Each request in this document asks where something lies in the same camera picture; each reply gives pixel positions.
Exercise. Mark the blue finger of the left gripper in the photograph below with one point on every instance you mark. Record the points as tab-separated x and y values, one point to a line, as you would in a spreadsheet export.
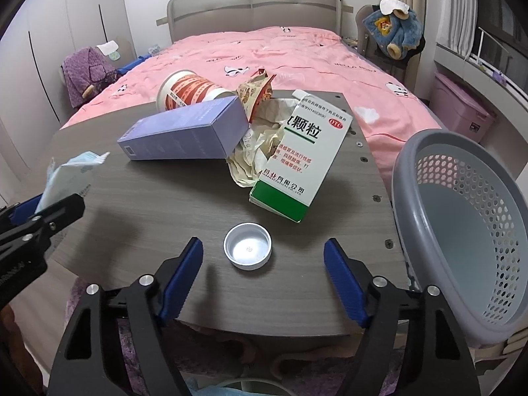
22	211
53	219

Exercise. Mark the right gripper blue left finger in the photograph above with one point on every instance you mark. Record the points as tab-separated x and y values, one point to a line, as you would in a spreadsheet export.
176	276

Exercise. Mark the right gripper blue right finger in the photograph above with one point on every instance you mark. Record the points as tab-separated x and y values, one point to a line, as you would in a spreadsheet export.
350	278

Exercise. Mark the blue wet wipes packet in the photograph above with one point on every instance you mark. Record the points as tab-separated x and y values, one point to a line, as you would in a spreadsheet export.
73	177

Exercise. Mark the white bottle cap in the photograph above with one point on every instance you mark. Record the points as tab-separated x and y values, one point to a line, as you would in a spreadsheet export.
248	246

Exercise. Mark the white green medicine box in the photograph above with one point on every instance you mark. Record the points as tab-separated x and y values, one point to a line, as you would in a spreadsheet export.
313	135

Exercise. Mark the purple rectangular carton box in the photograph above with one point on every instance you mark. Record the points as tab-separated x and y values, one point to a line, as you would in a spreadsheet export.
206	130

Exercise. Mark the red white paper cup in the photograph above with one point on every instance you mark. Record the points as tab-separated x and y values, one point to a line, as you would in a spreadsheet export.
186	88

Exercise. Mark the grey plastic trash basket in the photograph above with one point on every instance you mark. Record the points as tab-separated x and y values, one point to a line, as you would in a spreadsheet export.
462	224

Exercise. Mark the purple garment on chair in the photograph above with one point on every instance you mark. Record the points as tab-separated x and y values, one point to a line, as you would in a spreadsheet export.
87	72

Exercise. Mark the blue object beside bed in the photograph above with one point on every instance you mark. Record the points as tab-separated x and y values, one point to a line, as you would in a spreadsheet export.
129	66

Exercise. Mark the crumpled white paper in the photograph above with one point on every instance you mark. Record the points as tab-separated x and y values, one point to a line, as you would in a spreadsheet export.
260	142

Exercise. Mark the pink plastic storage box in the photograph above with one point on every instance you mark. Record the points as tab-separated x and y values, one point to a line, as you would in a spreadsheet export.
458	109

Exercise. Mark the red beige snack wrapper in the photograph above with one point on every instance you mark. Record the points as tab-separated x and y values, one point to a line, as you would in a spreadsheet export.
254	91

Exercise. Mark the white wardrobe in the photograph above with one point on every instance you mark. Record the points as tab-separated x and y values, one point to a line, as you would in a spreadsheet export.
34	100

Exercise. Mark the grey chair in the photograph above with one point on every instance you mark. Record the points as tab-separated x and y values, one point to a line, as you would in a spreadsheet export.
404	71

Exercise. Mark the pink cartoon duvet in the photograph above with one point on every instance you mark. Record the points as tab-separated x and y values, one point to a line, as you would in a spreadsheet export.
298	58

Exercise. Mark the blue plush jacket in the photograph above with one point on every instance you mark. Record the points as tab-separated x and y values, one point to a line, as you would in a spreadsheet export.
395	37

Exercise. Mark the grey upholstered headboard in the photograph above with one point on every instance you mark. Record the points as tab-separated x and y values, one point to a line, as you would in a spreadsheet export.
185	18

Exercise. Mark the white sheer curtain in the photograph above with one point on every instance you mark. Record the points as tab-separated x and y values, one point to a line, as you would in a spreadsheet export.
458	22

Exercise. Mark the white cloth on jacket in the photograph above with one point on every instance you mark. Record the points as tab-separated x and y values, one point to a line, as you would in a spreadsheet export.
394	7

